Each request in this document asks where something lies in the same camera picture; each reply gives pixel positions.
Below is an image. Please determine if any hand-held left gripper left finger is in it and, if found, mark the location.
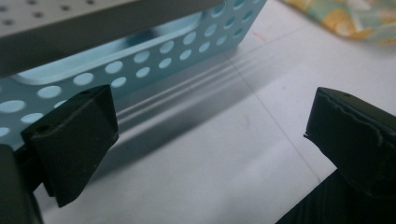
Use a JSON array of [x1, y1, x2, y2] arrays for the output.
[[20, 83, 120, 208]]

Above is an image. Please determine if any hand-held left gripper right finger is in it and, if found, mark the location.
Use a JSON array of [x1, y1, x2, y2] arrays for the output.
[[304, 86, 396, 200]]

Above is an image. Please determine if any light blue perforated plastic basket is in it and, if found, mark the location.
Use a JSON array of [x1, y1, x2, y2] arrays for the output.
[[0, 0, 268, 150]]

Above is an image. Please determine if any green yellow patterned fabric bag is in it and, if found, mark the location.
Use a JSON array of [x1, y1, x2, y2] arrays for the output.
[[281, 0, 396, 46]]

